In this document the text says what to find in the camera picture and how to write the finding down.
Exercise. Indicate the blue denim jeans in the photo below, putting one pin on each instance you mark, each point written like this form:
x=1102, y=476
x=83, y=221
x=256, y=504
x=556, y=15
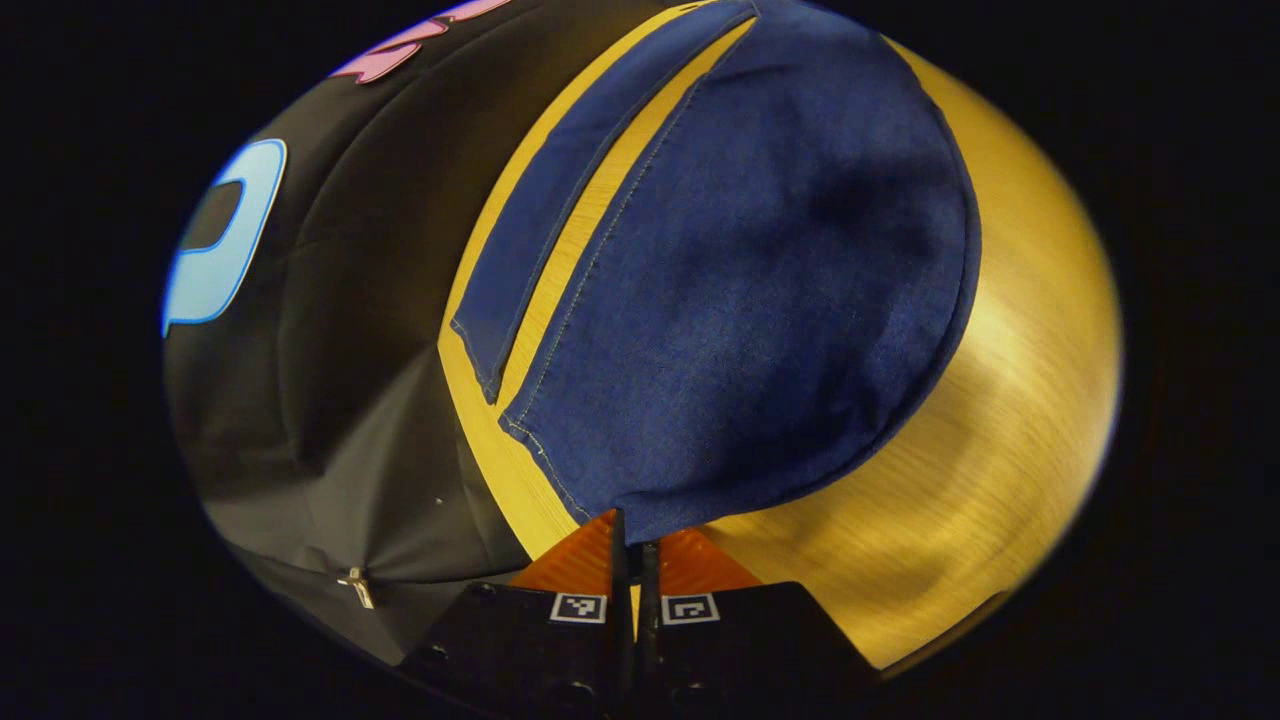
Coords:
x=750, y=300

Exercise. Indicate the black backdrop cloth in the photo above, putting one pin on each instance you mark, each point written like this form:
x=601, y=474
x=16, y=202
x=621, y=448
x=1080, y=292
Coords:
x=350, y=350

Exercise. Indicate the silver spring clip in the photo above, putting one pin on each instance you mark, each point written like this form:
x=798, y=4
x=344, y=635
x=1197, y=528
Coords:
x=357, y=587

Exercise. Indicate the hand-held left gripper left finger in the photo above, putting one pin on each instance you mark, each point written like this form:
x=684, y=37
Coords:
x=621, y=580

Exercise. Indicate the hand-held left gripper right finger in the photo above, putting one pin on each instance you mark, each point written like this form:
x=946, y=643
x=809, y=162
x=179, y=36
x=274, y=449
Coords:
x=650, y=620

